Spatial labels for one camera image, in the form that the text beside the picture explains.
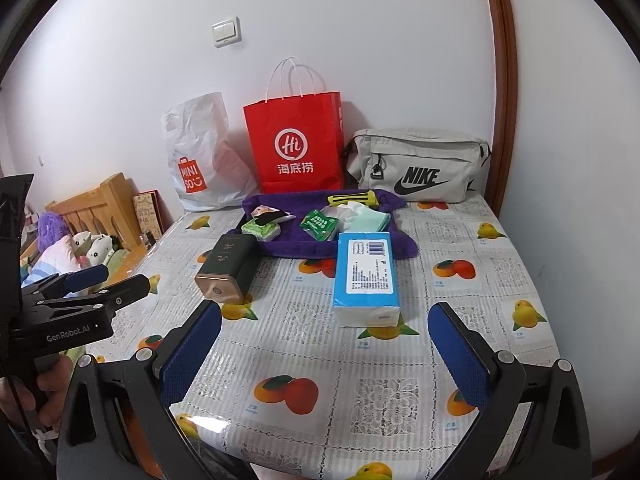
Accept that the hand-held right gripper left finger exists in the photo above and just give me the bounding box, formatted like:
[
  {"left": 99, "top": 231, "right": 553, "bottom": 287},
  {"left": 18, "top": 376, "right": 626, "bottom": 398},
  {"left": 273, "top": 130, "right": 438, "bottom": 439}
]
[{"left": 55, "top": 300, "right": 223, "bottom": 480}]

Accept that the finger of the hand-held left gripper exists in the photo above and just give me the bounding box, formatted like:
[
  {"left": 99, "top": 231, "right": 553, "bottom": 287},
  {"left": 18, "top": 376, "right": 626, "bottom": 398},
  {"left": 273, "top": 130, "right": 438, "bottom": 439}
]
[
  {"left": 30, "top": 274, "right": 151, "bottom": 313},
  {"left": 22, "top": 264, "right": 110, "bottom": 301}
]

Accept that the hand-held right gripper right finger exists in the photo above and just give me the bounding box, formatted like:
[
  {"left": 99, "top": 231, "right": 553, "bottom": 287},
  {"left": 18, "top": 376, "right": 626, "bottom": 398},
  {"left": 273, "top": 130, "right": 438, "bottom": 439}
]
[{"left": 427, "top": 301, "right": 593, "bottom": 480}]

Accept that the blue tissue pack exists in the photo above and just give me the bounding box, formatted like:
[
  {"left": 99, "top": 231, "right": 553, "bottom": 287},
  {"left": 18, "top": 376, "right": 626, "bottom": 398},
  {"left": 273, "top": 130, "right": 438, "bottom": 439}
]
[{"left": 332, "top": 231, "right": 405, "bottom": 328}]

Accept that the green wet wipes pack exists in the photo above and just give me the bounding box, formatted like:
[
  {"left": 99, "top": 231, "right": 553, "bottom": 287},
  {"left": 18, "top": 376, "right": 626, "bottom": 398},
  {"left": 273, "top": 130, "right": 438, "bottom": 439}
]
[{"left": 241, "top": 222, "right": 283, "bottom": 242}]

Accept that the light green cloth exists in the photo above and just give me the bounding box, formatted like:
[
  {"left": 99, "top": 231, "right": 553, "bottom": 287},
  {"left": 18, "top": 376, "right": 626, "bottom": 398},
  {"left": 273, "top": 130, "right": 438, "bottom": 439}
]
[{"left": 357, "top": 208, "right": 392, "bottom": 233}]

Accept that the orange-print white packet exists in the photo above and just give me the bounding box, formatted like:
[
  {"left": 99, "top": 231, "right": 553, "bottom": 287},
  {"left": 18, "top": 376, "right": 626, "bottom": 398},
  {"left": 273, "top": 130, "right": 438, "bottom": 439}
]
[{"left": 252, "top": 203, "right": 296, "bottom": 224}]

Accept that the white glove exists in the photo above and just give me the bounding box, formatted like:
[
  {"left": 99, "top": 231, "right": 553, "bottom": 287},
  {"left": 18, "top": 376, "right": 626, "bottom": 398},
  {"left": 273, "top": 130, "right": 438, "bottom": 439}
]
[{"left": 332, "top": 201, "right": 371, "bottom": 226}]

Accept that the yellow mesh pouch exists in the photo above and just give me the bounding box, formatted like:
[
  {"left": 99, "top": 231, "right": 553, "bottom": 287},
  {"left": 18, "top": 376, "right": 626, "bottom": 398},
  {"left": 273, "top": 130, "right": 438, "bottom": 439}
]
[{"left": 327, "top": 191, "right": 381, "bottom": 208}]

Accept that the green sachet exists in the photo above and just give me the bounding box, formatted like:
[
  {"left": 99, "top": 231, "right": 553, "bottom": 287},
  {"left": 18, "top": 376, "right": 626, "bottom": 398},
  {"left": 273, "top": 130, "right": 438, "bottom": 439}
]
[{"left": 299, "top": 208, "right": 341, "bottom": 243}]

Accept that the person's left forearm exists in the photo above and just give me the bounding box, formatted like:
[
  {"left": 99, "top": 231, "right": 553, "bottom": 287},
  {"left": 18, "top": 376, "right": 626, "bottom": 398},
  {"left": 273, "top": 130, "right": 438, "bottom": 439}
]
[{"left": 0, "top": 427, "right": 56, "bottom": 480}]

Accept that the person's left hand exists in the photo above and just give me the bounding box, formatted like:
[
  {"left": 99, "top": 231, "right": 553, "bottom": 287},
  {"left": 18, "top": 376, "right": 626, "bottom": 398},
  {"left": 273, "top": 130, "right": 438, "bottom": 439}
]
[{"left": 0, "top": 354, "right": 77, "bottom": 431}]

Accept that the striped colourful bedding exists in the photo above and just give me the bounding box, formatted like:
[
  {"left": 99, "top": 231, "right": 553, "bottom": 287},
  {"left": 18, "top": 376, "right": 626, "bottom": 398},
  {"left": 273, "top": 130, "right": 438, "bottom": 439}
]
[{"left": 22, "top": 235, "right": 83, "bottom": 286}]

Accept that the purple fuzzy plush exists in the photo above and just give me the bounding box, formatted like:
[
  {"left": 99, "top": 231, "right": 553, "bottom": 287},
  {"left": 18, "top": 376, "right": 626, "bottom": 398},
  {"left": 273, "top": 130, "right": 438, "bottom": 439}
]
[{"left": 37, "top": 211, "right": 68, "bottom": 248}]

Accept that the wooden headboard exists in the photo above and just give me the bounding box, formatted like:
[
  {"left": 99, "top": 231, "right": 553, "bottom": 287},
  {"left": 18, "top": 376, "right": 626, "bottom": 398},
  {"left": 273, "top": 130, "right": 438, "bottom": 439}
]
[{"left": 45, "top": 172, "right": 143, "bottom": 253}]

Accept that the brown patterned box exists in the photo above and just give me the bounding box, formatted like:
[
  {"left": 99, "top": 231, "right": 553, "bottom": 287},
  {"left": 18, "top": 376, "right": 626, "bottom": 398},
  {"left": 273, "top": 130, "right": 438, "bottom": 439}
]
[{"left": 132, "top": 190, "right": 166, "bottom": 241}]

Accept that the dark green tin box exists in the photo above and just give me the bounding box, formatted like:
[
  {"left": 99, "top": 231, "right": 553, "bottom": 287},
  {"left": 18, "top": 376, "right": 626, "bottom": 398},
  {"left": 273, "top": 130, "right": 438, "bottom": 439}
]
[{"left": 194, "top": 234, "right": 259, "bottom": 306}]

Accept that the fruit print tablecloth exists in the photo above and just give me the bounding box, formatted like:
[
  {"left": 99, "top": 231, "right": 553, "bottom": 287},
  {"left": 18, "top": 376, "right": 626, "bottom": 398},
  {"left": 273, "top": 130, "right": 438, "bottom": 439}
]
[{"left": 65, "top": 197, "right": 558, "bottom": 480}]

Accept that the purple towel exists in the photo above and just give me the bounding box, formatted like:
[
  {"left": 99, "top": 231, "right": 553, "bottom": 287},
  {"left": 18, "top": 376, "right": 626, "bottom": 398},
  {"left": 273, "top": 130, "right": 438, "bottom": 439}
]
[{"left": 220, "top": 188, "right": 420, "bottom": 261}]

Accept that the white plastic shopping bag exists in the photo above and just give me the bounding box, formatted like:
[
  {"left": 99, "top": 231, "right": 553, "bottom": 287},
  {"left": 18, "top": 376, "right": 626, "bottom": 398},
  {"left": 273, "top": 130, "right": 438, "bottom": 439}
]
[{"left": 161, "top": 91, "right": 258, "bottom": 212}]

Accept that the grey waist bag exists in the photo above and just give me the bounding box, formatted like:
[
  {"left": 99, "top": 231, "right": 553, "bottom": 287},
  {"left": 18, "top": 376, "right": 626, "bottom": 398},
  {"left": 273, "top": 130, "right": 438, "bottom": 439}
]
[{"left": 342, "top": 127, "right": 492, "bottom": 204}]

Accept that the red paper bag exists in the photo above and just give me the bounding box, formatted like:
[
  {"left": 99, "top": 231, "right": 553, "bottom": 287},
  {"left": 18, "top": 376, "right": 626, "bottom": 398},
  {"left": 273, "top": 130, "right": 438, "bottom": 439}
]
[{"left": 243, "top": 57, "right": 347, "bottom": 196}]

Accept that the white light switch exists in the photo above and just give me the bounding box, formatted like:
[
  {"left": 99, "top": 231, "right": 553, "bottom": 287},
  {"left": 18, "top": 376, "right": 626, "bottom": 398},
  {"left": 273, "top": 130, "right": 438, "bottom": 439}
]
[{"left": 211, "top": 17, "right": 242, "bottom": 49}]

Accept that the brown wooden door frame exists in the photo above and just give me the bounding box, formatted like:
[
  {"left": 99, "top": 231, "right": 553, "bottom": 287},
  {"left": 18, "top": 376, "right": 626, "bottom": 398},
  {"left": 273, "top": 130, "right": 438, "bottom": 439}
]
[{"left": 477, "top": 0, "right": 518, "bottom": 211}]

